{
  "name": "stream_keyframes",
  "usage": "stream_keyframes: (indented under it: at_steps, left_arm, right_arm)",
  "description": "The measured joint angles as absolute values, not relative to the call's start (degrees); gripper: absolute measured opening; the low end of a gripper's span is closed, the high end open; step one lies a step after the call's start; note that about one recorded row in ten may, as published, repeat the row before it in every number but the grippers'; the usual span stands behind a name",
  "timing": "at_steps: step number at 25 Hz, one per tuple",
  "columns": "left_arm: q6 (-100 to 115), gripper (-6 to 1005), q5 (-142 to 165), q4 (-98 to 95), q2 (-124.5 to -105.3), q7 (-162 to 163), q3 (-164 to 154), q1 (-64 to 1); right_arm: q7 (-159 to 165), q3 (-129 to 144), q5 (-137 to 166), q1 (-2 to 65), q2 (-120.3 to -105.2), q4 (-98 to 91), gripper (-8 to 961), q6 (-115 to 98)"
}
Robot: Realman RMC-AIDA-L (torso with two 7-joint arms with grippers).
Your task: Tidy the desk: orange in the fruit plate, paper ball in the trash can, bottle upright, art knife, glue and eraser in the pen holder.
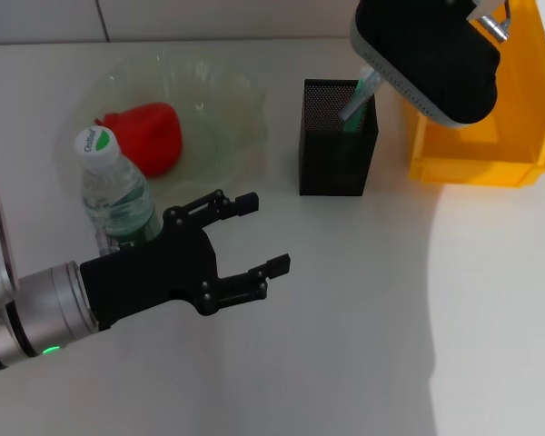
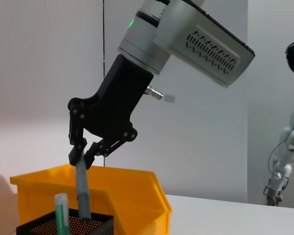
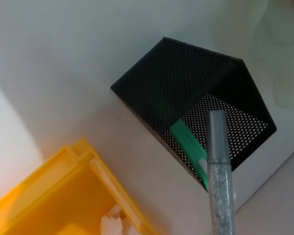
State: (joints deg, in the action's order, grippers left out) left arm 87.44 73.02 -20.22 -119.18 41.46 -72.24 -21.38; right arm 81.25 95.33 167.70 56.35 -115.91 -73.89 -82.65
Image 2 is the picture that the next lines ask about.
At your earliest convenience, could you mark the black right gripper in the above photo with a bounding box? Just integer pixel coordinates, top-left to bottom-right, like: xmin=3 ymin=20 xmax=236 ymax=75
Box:
xmin=67 ymin=54 xmax=154 ymax=170

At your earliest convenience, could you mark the grey glitter pen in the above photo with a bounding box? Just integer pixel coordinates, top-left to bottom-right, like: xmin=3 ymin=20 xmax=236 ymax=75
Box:
xmin=74 ymin=153 xmax=93 ymax=224

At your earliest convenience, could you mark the green utility knife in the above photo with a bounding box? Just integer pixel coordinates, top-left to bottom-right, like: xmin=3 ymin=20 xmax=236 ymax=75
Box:
xmin=54 ymin=193 xmax=71 ymax=235

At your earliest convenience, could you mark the black mesh pen holder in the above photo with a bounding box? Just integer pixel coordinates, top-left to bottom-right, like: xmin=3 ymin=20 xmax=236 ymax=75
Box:
xmin=16 ymin=209 xmax=115 ymax=235

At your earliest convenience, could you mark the yellow plastic bin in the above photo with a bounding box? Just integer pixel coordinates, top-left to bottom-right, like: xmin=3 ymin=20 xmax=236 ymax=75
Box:
xmin=9 ymin=164 xmax=173 ymax=235

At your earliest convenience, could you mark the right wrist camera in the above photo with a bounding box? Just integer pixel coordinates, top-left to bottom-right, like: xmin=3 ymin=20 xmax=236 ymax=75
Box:
xmin=153 ymin=0 xmax=256 ymax=89

